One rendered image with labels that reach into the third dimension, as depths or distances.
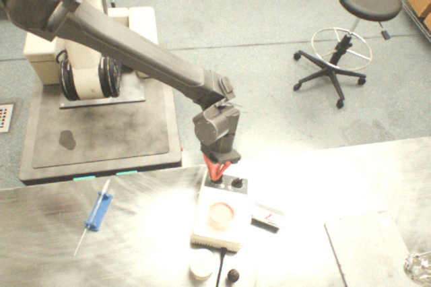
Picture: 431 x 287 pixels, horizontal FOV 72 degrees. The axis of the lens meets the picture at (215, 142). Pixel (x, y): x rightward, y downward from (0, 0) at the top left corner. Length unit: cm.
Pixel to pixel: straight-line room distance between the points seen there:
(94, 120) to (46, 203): 66
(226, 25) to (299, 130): 108
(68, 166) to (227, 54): 140
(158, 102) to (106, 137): 30
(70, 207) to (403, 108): 216
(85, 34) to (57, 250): 54
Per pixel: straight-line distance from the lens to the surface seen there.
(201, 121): 63
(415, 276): 77
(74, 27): 54
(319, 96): 220
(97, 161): 138
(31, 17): 54
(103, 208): 85
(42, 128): 155
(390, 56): 279
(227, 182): 81
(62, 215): 89
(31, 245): 89
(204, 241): 75
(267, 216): 82
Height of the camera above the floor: 154
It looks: 59 degrees down
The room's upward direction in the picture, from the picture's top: 9 degrees clockwise
